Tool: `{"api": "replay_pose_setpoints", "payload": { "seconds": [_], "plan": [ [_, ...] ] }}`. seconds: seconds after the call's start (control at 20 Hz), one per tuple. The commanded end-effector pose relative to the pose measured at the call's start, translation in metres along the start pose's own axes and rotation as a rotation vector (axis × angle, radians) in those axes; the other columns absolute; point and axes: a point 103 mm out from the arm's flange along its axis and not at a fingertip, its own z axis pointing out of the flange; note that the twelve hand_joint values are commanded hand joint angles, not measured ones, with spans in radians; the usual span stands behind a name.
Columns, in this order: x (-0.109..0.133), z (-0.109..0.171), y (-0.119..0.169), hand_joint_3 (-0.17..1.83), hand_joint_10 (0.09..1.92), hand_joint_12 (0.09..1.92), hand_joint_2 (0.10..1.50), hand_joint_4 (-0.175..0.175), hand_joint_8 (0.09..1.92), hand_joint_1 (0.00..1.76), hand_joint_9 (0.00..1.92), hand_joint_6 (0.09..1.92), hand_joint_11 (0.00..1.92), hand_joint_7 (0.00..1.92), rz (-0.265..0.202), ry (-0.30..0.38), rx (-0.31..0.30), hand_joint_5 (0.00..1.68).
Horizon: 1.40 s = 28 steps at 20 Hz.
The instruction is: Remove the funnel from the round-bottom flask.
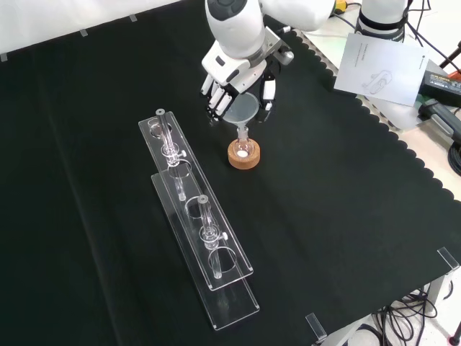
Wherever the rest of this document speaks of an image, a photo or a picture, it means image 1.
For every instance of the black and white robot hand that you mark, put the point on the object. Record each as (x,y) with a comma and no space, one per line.
(223,68)

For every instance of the clear plastic funnel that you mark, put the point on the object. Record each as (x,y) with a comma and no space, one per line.
(241,108)

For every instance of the small round-bottom glass flask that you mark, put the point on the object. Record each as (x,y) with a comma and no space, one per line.
(243,147)

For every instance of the clear acrylic funnel stand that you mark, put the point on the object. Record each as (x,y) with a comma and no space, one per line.
(230,310)

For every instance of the clear cloth clip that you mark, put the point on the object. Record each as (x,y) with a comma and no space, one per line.
(83,32)
(3,58)
(448,257)
(133,18)
(316,326)

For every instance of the yellow stop button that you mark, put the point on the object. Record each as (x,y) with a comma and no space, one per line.
(340,5)

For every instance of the white printed paper sheet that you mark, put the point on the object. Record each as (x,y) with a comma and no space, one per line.
(381,65)

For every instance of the black bench cloth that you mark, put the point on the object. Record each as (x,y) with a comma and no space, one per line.
(324,216)

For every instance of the dark grey connector block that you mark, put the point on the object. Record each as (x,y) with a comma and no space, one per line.
(437,115)

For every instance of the black power adapter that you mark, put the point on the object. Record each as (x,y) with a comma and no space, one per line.
(443,84)

